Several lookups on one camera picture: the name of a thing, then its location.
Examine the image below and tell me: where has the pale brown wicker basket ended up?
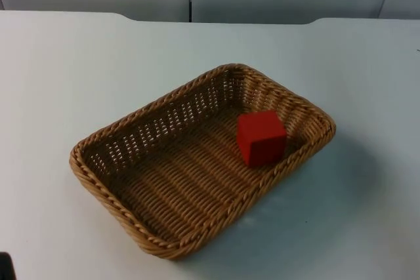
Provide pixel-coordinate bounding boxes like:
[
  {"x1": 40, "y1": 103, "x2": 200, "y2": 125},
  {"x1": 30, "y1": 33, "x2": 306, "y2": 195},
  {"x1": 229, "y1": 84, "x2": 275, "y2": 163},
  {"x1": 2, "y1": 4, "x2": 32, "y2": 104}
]
[{"x1": 68, "y1": 62, "x2": 337, "y2": 261}]

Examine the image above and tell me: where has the red cube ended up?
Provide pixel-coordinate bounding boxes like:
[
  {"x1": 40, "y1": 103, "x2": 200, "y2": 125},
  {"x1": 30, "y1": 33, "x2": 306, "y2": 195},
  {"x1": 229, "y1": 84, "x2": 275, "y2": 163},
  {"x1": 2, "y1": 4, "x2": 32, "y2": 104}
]
[{"x1": 236, "y1": 110, "x2": 288, "y2": 168}]

